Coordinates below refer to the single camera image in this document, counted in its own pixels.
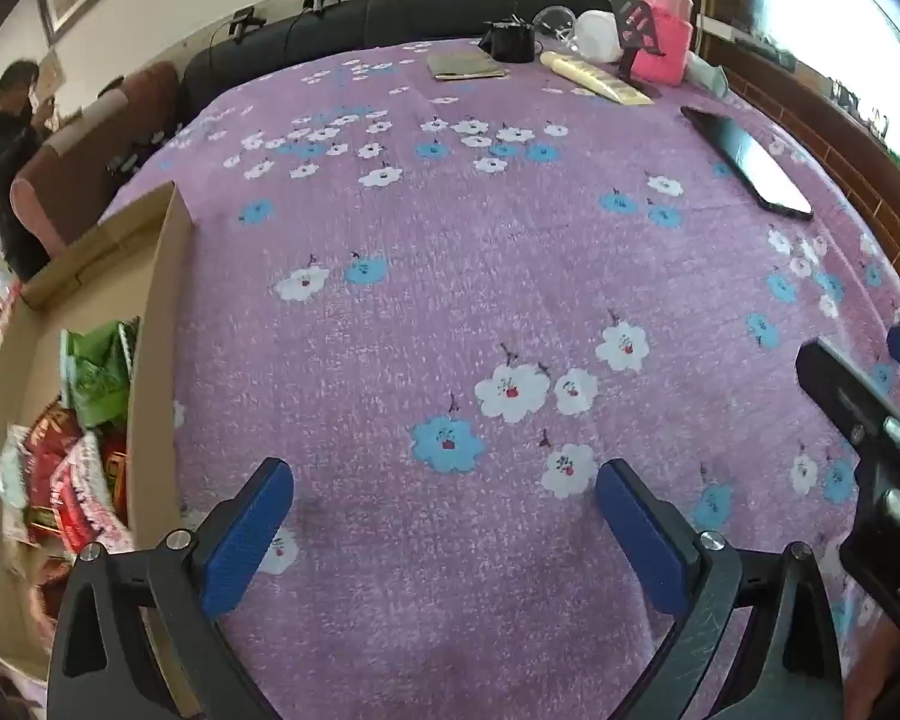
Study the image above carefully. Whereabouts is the black cup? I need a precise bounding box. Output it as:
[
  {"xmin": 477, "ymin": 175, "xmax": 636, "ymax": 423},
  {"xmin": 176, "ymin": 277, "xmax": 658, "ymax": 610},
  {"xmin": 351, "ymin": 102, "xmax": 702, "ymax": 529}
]
[{"xmin": 480, "ymin": 15, "xmax": 535, "ymax": 62}]

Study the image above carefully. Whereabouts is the wooden window frame ledge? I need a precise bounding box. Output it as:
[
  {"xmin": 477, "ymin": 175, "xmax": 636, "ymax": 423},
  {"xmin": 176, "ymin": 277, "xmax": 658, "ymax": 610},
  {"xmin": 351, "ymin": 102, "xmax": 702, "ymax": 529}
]
[{"xmin": 694, "ymin": 15, "xmax": 900, "ymax": 301}]

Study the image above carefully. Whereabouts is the person's right hand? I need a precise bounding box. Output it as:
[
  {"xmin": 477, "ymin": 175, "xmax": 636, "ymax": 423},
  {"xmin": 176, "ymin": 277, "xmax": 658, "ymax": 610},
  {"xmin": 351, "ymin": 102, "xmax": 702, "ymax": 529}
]
[{"xmin": 847, "ymin": 634, "xmax": 900, "ymax": 720}]

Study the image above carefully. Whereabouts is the olive notebook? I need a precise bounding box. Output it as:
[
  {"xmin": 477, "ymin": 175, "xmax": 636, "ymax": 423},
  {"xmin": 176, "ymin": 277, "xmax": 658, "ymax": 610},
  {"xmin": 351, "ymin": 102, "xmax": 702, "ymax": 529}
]
[{"xmin": 427, "ymin": 49, "xmax": 509, "ymax": 81}]

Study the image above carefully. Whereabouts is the black leather sofa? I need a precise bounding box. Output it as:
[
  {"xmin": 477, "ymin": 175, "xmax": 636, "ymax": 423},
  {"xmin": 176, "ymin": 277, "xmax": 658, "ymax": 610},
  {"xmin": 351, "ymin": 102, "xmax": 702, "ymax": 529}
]
[{"xmin": 172, "ymin": 0, "xmax": 623, "ymax": 128}]

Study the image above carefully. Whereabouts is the clear glass bowl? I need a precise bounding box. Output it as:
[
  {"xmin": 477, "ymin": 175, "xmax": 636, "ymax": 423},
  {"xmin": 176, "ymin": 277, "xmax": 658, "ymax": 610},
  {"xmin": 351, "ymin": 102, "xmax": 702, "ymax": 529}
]
[{"xmin": 532, "ymin": 5, "xmax": 578, "ymax": 42}]

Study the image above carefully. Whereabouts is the pink knitted bottle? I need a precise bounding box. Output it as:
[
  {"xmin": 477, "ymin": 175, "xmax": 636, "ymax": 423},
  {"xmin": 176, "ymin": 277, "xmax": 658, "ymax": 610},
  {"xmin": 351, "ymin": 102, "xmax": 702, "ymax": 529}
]
[{"xmin": 630, "ymin": 0, "xmax": 695, "ymax": 87}]

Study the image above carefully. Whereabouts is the red gold snack packet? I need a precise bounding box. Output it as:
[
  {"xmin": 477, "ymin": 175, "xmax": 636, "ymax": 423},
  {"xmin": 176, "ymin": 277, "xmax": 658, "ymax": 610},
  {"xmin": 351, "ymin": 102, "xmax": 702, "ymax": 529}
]
[{"xmin": 26, "ymin": 409, "xmax": 83, "ymax": 473}]

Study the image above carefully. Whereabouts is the bright window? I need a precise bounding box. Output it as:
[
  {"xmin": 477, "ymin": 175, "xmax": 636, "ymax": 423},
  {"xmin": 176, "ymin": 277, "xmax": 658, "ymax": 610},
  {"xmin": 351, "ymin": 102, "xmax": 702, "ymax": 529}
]
[{"xmin": 750, "ymin": 0, "xmax": 900, "ymax": 188}]

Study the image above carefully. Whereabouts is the purple floral cloth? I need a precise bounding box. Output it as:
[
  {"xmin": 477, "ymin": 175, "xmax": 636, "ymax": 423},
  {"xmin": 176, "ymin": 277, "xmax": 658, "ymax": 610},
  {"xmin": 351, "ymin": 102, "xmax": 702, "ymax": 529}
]
[{"xmin": 97, "ymin": 37, "xmax": 900, "ymax": 720}]

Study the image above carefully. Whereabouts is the cream squeeze tube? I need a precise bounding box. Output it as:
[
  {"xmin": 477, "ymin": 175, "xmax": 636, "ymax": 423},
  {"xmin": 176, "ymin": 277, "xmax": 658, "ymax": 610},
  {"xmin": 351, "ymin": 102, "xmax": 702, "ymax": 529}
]
[{"xmin": 540, "ymin": 51, "xmax": 655, "ymax": 106}]

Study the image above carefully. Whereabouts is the white round jar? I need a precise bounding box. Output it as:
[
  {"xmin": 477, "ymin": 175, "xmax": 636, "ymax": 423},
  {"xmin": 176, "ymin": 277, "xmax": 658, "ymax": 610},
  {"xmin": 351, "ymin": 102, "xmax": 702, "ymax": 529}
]
[{"xmin": 570, "ymin": 10, "xmax": 627, "ymax": 62}]

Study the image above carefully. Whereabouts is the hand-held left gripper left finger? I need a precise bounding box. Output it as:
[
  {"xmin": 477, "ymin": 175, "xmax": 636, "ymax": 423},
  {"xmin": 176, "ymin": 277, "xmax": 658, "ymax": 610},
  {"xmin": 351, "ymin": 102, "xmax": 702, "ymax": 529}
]
[{"xmin": 45, "ymin": 457, "xmax": 295, "ymax": 720}]

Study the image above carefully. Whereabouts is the shallow cardboard box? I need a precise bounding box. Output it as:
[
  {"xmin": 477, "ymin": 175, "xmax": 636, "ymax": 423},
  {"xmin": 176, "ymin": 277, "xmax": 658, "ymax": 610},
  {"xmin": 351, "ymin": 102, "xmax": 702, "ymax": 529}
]
[{"xmin": 0, "ymin": 180, "xmax": 196, "ymax": 720}]

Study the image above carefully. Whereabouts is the black smartphone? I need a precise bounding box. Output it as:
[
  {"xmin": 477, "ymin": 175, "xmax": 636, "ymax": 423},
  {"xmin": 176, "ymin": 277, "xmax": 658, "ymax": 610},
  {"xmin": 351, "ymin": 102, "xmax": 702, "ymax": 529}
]
[{"xmin": 680, "ymin": 105, "xmax": 815, "ymax": 221}]

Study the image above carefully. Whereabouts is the black phone stand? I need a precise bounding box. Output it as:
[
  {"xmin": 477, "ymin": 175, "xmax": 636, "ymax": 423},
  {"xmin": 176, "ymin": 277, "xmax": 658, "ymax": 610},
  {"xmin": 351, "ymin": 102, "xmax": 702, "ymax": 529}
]
[{"xmin": 611, "ymin": 0, "xmax": 661, "ymax": 87}]

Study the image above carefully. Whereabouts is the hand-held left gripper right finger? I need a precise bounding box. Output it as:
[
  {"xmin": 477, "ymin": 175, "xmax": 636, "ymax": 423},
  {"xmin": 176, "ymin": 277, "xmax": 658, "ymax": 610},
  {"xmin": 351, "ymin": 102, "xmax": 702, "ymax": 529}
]
[{"xmin": 596, "ymin": 457, "xmax": 845, "ymax": 720}]

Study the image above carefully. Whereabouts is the brown armchair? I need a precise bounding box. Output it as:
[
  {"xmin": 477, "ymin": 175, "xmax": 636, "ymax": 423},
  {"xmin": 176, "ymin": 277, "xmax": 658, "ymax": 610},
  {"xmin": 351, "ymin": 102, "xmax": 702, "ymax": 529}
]
[{"xmin": 11, "ymin": 60, "xmax": 185, "ymax": 256}]

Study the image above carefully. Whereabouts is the white red printed packet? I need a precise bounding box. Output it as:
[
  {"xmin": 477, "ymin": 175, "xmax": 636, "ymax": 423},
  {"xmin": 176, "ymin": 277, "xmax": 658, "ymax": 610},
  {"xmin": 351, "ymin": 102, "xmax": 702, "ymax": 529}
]
[{"xmin": 49, "ymin": 435, "xmax": 132, "ymax": 552}]

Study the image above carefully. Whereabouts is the green pea snack packet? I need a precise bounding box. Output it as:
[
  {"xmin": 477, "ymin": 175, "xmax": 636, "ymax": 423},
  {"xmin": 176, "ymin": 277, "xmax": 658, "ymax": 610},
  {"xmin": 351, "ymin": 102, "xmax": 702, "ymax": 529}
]
[{"xmin": 60, "ymin": 321, "xmax": 140, "ymax": 428}]

